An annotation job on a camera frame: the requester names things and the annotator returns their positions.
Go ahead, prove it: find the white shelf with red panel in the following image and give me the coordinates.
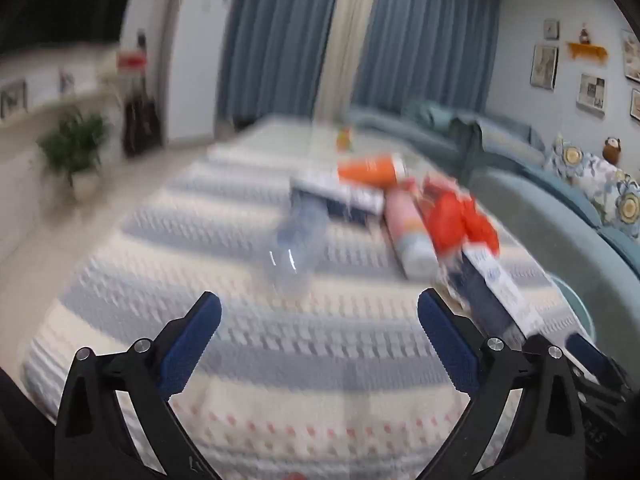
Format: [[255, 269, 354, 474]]
[[117, 50, 148, 71]]

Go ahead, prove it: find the red crumpled wrapper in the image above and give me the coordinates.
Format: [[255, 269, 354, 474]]
[[422, 175, 501, 261]]

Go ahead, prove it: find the clear plastic bottle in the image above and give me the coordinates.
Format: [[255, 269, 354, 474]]
[[260, 180, 331, 301]]

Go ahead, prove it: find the striped woven table mat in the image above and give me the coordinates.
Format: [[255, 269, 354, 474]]
[[20, 160, 596, 480]]

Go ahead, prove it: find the blue curtain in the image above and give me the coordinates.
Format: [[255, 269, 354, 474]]
[[352, 0, 501, 116], [217, 0, 346, 126]]

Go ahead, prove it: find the folded teal blanket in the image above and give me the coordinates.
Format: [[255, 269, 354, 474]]
[[402, 100, 451, 131]]

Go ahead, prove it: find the pink cylindrical container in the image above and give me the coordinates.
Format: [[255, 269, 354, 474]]
[[384, 187, 441, 278]]

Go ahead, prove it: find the orange paper cup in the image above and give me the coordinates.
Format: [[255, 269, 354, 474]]
[[337, 154, 408, 188]]

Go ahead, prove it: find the black acoustic guitar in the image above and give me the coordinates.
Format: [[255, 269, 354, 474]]
[[122, 30, 163, 158]]

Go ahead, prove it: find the blue and white flat box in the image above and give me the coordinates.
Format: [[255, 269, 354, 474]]
[[450, 247, 551, 341]]

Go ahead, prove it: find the grey-green chair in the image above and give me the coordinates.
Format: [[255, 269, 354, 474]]
[[470, 167, 640, 281]]

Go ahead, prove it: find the white picture frame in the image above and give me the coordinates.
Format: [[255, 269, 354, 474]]
[[576, 74, 606, 111]]

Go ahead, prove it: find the black television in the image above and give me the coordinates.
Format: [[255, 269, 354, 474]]
[[0, 0, 138, 56]]

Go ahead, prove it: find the white curved wall shelf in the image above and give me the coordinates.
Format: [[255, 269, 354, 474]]
[[0, 85, 126, 126]]

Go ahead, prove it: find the teal sofa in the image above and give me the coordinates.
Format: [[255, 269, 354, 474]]
[[347, 100, 640, 281]]

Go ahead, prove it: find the floral pillow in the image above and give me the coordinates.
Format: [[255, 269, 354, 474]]
[[542, 135, 640, 228]]

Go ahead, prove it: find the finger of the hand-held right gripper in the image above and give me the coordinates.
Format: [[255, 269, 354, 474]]
[[566, 332, 632, 397]]

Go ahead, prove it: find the potted green plant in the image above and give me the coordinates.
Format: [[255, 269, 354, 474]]
[[35, 110, 111, 201]]

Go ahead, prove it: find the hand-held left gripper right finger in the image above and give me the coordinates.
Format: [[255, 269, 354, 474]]
[[417, 287, 583, 480]]

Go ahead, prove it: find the white cabinet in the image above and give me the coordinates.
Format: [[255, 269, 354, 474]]
[[167, 0, 241, 146]]

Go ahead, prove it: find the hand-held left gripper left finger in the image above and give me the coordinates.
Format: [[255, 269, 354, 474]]
[[54, 291, 223, 480]]

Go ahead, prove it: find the large picture frame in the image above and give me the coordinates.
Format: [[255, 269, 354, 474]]
[[530, 45, 559, 90]]

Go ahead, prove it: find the white and blue carton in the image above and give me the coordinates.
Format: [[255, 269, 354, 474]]
[[290, 167, 386, 226]]

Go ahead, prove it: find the cream curtain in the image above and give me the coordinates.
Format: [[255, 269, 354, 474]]
[[312, 0, 383, 121]]

